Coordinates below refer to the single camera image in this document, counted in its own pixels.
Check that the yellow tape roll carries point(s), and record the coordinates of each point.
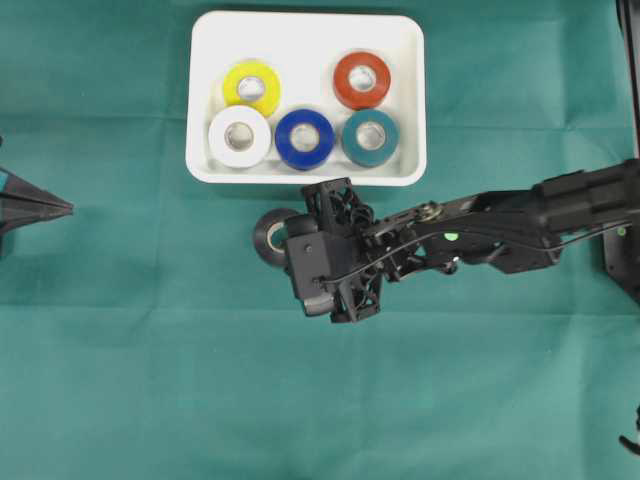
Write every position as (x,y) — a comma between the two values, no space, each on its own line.
(253,84)

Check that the white tape roll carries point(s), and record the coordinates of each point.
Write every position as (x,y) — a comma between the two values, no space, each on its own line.
(239,137)

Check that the red tape roll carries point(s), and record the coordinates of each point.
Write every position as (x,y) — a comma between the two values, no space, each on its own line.
(361,80)

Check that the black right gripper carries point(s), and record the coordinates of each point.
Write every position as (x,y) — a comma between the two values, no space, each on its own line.
(386,246)

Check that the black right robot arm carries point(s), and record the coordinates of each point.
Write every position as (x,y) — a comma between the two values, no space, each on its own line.
(521,230)

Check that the blue tape roll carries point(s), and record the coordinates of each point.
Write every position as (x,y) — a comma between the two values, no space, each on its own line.
(304,139)

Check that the white plastic tray case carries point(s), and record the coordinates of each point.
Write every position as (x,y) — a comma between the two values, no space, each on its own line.
(303,49)

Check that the black tape roll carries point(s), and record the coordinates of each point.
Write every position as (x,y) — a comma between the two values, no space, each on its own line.
(269,236)

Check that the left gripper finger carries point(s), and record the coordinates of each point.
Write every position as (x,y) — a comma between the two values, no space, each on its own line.
(18,213)
(14,187)

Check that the teal tape roll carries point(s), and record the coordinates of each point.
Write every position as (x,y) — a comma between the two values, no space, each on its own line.
(369,138)

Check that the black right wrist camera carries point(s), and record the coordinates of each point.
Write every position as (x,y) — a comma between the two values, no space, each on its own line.
(315,259)

